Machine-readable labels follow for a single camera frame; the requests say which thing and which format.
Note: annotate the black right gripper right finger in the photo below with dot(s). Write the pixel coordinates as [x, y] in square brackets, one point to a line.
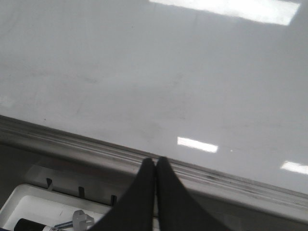
[177, 210]

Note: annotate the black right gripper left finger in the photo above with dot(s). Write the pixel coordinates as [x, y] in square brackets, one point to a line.
[135, 209]

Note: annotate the white plastic clip piece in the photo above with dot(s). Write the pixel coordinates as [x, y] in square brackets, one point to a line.
[81, 221]

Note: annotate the white marker tray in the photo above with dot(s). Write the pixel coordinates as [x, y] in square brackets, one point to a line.
[45, 207]

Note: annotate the black marker in tray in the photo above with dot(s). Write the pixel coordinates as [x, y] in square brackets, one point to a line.
[28, 225]

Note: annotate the white whiteboard with grey frame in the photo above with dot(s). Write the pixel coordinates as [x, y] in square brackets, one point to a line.
[220, 84]

